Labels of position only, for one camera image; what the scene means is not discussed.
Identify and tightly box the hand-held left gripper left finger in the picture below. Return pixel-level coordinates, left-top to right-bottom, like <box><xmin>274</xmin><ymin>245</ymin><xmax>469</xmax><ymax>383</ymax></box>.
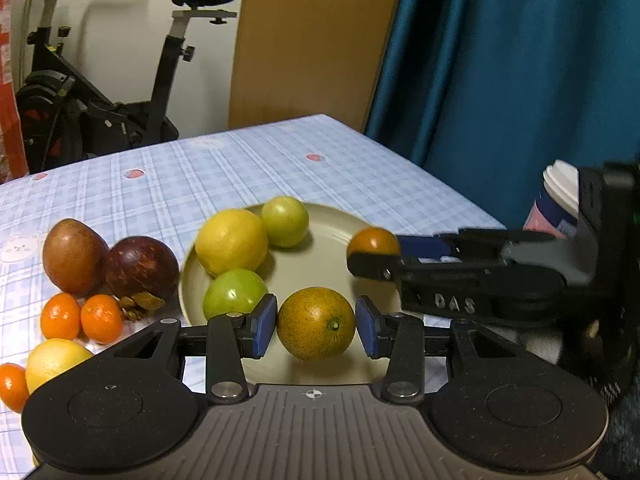
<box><xmin>114</xmin><ymin>294</ymin><xmax>279</xmax><ymax>405</ymax></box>

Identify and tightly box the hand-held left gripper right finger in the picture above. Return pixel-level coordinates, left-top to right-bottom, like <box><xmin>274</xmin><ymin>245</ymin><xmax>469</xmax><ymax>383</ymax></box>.
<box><xmin>355</xmin><ymin>295</ymin><xmax>517</xmax><ymax>405</ymax></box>

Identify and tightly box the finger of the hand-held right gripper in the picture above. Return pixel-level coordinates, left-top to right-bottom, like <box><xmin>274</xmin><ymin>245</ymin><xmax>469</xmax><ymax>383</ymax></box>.
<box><xmin>397</xmin><ymin>228</ymin><xmax>581</xmax><ymax>262</ymax></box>
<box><xmin>346</xmin><ymin>251</ymin><xmax>599</xmax><ymax>329</ymax></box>

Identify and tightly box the green orange mandarin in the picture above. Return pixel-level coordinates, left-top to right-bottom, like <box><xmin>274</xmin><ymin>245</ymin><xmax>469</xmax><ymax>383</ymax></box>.
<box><xmin>276</xmin><ymin>286</ymin><xmax>357</xmax><ymax>361</ymax></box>

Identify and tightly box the small orange kumquat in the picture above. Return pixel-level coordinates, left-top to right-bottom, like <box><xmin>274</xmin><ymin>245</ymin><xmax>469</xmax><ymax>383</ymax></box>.
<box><xmin>0</xmin><ymin>363</ymin><xmax>30</xmax><ymax>410</ymax></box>
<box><xmin>347</xmin><ymin>226</ymin><xmax>402</xmax><ymax>257</ymax></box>
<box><xmin>80</xmin><ymin>294</ymin><xmax>124</xmax><ymax>345</ymax></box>
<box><xmin>40</xmin><ymin>293</ymin><xmax>82</xmax><ymax>341</ymax></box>

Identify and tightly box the beige plate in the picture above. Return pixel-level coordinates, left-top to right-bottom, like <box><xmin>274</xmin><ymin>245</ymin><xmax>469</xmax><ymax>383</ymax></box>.
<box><xmin>178</xmin><ymin>202</ymin><xmax>403</xmax><ymax>387</ymax></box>

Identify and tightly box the yellow lemon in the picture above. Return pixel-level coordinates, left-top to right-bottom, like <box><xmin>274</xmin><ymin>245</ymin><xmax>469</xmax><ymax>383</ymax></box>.
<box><xmin>194</xmin><ymin>208</ymin><xmax>270</xmax><ymax>277</ymax></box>
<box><xmin>25</xmin><ymin>338</ymin><xmax>95</xmax><ymax>395</ymax></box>

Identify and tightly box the yellow green jujube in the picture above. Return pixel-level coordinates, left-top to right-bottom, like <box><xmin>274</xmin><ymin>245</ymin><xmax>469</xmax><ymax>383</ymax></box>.
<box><xmin>261</xmin><ymin>196</ymin><xmax>310</xmax><ymax>248</ymax></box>

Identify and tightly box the purple mangosteen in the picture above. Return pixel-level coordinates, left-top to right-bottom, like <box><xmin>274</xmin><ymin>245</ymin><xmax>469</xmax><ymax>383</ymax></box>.
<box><xmin>104</xmin><ymin>236</ymin><xmax>180</xmax><ymax>322</ymax></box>

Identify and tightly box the person's right hand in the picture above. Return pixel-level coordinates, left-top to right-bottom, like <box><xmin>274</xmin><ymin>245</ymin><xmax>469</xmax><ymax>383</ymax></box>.
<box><xmin>525</xmin><ymin>332</ymin><xmax>566</xmax><ymax>363</ymax></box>

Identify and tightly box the blue plaid tablecloth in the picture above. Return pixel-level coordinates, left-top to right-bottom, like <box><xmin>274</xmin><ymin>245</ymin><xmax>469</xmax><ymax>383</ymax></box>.
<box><xmin>0</xmin><ymin>113</ymin><xmax>511</xmax><ymax>480</ymax></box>

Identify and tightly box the blue curtain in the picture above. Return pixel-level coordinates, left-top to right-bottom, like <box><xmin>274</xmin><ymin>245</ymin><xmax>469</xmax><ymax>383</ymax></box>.
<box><xmin>363</xmin><ymin>0</ymin><xmax>640</xmax><ymax>233</ymax></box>

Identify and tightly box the red-brown mango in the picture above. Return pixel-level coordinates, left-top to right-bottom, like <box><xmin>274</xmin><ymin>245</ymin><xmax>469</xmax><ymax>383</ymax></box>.
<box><xmin>42</xmin><ymin>218</ymin><xmax>110</xmax><ymax>297</ymax></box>

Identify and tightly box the wooden door panel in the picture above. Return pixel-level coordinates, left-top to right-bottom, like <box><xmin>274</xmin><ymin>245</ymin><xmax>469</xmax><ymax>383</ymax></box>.
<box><xmin>228</xmin><ymin>0</ymin><xmax>408</xmax><ymax>132</ymax></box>

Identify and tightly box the black exercise bike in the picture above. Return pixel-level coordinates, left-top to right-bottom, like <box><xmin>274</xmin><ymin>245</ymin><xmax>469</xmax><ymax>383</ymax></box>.
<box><xmin>12</xmin><ymin>0</ymin><xmax>241</xmax><ymax>175</ymax></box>

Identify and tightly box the red printed wall backdrop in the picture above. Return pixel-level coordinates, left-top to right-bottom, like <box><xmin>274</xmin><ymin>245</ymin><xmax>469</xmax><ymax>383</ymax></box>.
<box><xmin>0</xmin><ymin>0</ymin><xmax>30</xmax><ymax>185</ymax></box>

